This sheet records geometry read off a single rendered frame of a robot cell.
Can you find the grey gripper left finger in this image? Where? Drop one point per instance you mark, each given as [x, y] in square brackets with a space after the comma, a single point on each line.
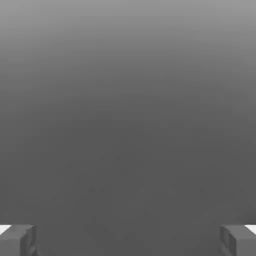
[14, 242]

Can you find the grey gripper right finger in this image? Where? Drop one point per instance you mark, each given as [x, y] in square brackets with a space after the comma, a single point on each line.
[242, 243]

